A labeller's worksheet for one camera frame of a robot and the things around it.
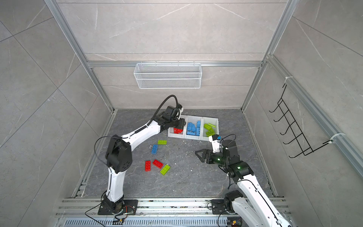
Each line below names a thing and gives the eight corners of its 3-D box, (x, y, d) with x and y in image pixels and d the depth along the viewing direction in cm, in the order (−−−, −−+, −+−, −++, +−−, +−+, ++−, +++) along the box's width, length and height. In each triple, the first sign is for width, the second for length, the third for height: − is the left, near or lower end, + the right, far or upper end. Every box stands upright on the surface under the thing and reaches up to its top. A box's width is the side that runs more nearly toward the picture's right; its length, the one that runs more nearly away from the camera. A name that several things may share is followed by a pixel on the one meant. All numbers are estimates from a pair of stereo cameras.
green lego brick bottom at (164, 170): (160, 172, 88) (159, 171, 86) (167, 165, 91) (167, 163, 89) (163, 176, 86) (163, 174, 84) (171, 168, 89) (170, 167, 88)
